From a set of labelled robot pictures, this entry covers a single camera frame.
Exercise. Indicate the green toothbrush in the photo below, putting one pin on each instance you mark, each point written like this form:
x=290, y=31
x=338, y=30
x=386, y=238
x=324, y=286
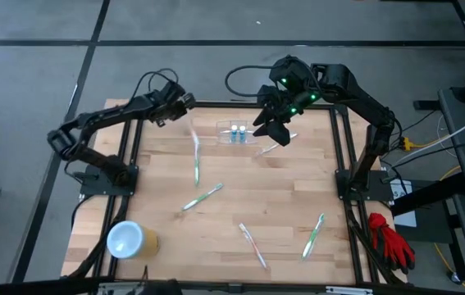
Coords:
x=201, y=198
x=313, y=236
x=196, y=168

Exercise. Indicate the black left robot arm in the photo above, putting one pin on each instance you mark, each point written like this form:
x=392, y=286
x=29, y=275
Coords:
x=92, y=121

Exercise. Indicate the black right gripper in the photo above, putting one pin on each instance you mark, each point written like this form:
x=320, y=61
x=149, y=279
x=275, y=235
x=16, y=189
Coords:
x=285, y=104

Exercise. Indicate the black desk leg beam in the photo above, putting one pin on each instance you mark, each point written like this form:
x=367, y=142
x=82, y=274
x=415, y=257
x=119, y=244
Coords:
x=429, y=196

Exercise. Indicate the dark floor plate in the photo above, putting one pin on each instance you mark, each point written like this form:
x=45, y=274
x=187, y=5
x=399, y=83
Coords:
x=429, y=229

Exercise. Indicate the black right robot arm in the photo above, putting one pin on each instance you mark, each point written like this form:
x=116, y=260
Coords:
x=363, y=102

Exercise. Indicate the white label strip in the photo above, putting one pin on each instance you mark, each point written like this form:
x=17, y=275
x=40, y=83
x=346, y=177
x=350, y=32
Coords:
x=349, y=290

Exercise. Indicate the white paper sheet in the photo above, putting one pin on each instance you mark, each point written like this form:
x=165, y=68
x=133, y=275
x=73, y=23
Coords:
x=406, y=219

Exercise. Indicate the yellow cup with white lid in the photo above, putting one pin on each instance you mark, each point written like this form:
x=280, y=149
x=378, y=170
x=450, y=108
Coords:
x=127, y=241

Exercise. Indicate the orange toothbrush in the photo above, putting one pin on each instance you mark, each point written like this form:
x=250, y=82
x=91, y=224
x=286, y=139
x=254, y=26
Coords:
x=252, y=245
x=273, y=146

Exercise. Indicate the red and black work gloves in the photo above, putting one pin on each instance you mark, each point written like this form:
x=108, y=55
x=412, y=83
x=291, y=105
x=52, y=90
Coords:
x=390, y=246

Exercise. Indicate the black aluminium table frame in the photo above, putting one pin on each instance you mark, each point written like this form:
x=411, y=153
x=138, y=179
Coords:
x=215, y=104

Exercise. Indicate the blue bottle with white cap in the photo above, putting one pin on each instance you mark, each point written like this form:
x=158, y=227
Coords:
x=242, y=134
x=234, y=134

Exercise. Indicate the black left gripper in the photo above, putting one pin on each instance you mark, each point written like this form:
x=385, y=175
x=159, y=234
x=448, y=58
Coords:
x=168, y=102

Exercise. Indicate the clear acrylic organizer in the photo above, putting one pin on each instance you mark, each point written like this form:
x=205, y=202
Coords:
x=250, y=138

